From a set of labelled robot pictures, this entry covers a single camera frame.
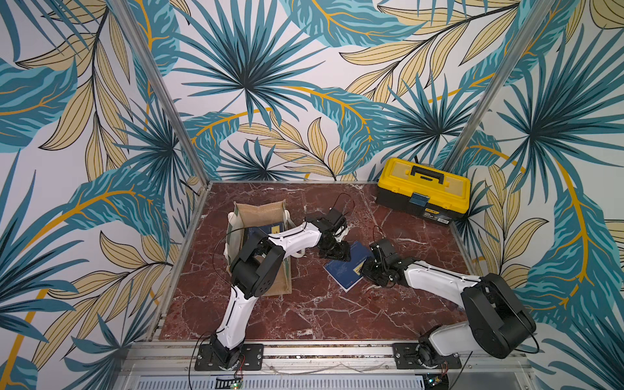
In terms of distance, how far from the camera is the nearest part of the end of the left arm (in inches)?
31.2

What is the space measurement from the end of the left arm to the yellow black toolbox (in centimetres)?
31

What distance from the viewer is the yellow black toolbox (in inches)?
37.8
